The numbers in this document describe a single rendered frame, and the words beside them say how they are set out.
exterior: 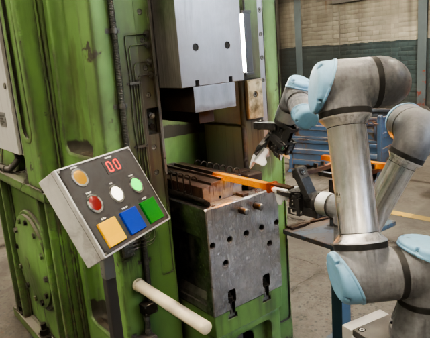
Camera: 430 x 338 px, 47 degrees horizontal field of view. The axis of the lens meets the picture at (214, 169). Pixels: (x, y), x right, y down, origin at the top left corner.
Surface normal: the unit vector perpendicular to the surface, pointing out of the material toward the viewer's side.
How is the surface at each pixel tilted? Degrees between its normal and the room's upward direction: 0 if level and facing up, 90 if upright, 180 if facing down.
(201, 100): 90
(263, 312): 90
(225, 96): 90
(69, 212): 90
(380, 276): 69
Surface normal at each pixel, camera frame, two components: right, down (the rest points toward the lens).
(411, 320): -0.72, -0.09
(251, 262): 0.61, 0.13
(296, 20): -0.73, 0.21
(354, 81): 0.11, -0.05
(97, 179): 0.73, -0.45
